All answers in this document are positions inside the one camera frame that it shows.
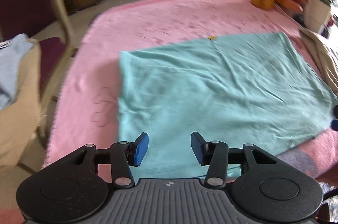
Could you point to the beige cloth on chair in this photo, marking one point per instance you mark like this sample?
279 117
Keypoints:
20 119

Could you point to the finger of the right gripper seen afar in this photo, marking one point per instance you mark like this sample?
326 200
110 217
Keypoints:
334 122

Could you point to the light blue knit sweater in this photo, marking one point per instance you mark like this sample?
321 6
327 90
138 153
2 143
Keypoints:
12 52

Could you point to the white plant pot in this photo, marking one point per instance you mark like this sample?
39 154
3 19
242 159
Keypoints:
317 14

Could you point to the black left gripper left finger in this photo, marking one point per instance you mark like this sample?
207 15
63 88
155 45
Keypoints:
124 154

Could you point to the maroon wooden chair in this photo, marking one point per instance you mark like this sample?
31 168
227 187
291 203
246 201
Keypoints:
30 17

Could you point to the beige garment on table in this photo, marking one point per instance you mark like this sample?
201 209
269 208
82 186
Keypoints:
324 54

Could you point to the mint green t-shirt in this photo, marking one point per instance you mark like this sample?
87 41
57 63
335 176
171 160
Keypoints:
238 89

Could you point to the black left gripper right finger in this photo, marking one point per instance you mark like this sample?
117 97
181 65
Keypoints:
213 154

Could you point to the pink patterned blanket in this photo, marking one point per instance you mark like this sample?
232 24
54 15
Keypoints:
87 108

